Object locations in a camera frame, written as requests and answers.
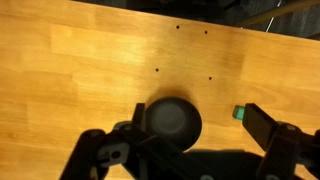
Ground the black bowl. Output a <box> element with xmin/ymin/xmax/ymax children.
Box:
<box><xmin>144</xmin><ymin>96</ymin><xmax>203</xmax><ymax>152</ymax></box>

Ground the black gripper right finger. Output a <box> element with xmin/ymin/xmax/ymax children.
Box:
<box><xmin>242</xmin><ymin>103</ymin><xmax>320</xmax><ymax>180</ymax></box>

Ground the tan pole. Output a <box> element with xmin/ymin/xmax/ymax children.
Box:
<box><xmin>234</xmin><ymin>0</ymin><xmax>320</xmax><ymax>29</ymax></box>

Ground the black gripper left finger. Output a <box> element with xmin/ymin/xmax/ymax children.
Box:
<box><xmin>59</xmin><ymin>103</ymin><xmax>183</xmax><ymax>180</ymax></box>

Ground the green block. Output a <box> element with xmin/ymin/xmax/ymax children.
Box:
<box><xmin>232</xmin><ymin>105</ymin><xmax>246</xmax><ymax>121</ymax></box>

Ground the thin white cable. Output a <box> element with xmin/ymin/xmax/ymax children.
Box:
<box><xmin>265</xmin><ymin>0</ymin><xmax>283</xmax><ymax>33</ymax></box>

